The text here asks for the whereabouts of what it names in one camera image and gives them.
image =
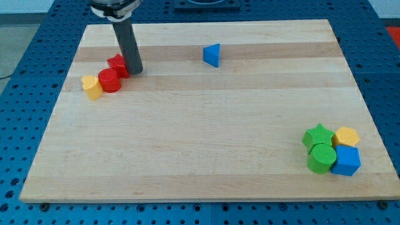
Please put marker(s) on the red star block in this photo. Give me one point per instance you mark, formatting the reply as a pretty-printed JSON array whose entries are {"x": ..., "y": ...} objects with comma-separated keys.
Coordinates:
[{"x": 118, "y": 64}]

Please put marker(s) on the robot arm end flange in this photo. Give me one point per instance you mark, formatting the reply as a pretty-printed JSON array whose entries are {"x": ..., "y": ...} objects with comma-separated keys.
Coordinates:
[{"x": 114, "y": 10}]

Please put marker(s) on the green star block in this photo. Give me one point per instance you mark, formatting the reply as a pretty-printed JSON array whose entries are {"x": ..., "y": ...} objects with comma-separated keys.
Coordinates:
[{"x": 317, "y": 135}]

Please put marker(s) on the wooden board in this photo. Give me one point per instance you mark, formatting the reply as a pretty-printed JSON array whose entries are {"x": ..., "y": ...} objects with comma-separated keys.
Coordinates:
[{"x": 186, "y": 131}]

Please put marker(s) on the blue triangle block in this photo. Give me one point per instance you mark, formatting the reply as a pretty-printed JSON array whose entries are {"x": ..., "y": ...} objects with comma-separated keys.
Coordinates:
[{"x": 211, "y": 55}]

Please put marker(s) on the red cylinder block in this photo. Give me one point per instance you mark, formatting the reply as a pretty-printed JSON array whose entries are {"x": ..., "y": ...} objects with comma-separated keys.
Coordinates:
[{"x": 109, "y": 80}]

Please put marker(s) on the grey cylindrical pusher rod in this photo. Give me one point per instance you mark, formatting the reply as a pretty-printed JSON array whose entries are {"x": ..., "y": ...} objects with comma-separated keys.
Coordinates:
[{"x": 128, "y": 46}]

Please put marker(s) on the yellow heart block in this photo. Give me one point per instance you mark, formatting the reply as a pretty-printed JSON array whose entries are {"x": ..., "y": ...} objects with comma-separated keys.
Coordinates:
[{"x": 92, "y": 87}]

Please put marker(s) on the green cylinder block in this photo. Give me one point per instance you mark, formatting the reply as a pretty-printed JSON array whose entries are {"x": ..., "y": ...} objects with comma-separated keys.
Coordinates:
[{"x": 321, "y": 158}]

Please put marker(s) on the yellow hexagon block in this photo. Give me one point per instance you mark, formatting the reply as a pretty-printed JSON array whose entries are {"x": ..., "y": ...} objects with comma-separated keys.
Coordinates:
[{"x": 345, "y": 136}]

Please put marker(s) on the blue cube block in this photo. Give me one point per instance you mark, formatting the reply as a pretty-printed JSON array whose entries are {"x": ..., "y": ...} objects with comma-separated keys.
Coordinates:
[{"x": 347, "y": 162}]

